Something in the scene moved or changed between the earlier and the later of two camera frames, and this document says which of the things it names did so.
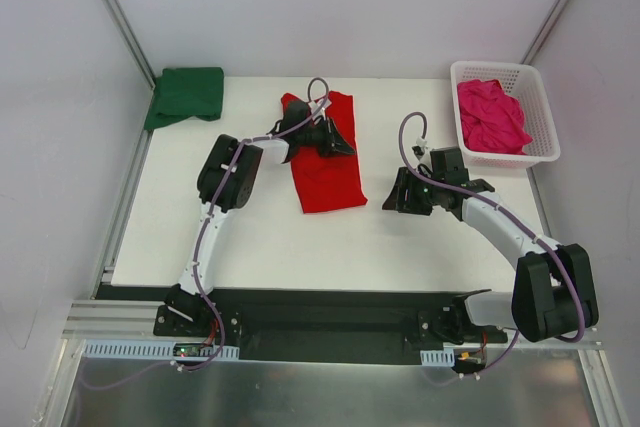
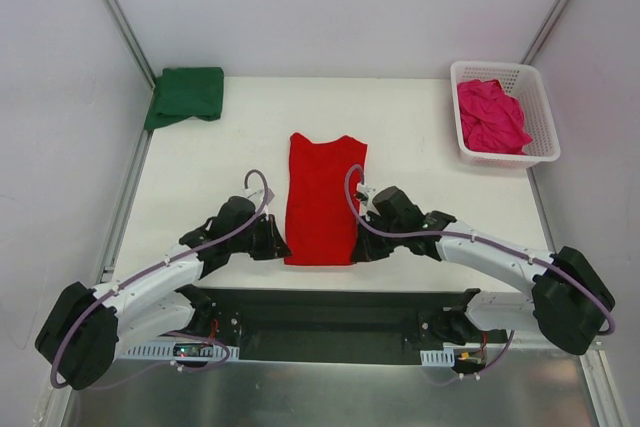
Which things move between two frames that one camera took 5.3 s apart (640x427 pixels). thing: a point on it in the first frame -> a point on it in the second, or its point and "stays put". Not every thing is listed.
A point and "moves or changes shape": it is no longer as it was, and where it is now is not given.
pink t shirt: [491, 120] stays put
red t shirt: [329, 182] moves or changes shape
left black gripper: [325, 136] -> [261, 238]
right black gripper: [409, 192] -> [375, 239]
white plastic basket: [519, 80] stays put
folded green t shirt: [184, 92] stays put
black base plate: [313, 325] stays put
